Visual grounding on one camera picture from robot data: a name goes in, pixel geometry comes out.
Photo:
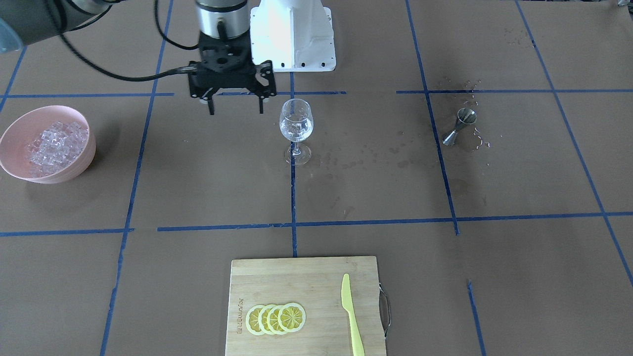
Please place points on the yellow plastic knife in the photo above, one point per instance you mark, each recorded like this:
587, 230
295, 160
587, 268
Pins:
347, 304

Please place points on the pink bowl of ice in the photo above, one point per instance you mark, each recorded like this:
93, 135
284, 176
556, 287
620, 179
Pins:
49, 145

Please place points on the bamboo cutting board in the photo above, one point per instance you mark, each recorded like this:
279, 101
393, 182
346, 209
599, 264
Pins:
319, 306

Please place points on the steel double jigger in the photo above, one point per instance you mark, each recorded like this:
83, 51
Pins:
464, 118

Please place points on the clear wine glass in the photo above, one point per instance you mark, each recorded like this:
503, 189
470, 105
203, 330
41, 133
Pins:
296, 123

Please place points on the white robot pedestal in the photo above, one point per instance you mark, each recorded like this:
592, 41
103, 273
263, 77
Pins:
295, 35

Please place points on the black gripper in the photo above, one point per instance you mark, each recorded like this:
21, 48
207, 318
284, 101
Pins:
265, 79

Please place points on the lemon slice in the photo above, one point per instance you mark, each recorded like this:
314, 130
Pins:
291, 317

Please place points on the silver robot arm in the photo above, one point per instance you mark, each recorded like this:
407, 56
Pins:
26, 22

